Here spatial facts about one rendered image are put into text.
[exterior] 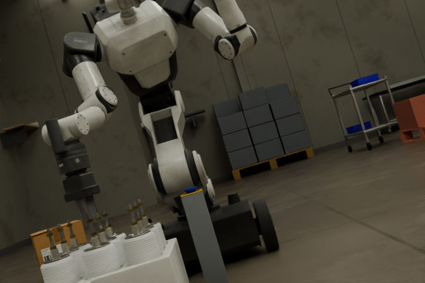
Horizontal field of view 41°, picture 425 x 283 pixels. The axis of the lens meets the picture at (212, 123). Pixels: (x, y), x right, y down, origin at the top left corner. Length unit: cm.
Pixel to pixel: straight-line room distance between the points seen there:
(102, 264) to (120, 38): 81
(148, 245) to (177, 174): 49
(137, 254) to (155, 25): 84
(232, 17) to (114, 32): 42
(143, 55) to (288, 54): 852
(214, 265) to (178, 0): 94
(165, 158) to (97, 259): 58
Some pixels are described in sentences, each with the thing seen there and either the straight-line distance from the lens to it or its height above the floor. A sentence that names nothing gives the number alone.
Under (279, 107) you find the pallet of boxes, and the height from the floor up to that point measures 92.
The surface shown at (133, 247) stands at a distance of 159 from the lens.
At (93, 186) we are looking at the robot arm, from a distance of 160.
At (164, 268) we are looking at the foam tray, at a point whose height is 15.
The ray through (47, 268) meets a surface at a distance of 164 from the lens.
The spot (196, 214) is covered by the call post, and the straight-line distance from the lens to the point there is 177.
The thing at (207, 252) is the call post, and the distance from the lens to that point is 179.
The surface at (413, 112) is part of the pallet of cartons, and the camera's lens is 578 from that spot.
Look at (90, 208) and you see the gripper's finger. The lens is 162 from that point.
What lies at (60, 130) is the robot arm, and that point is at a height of 59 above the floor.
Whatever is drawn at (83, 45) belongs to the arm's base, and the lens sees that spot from 203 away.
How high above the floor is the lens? 39
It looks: 4 degrees up
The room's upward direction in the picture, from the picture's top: 17 degrees counter-clockwise
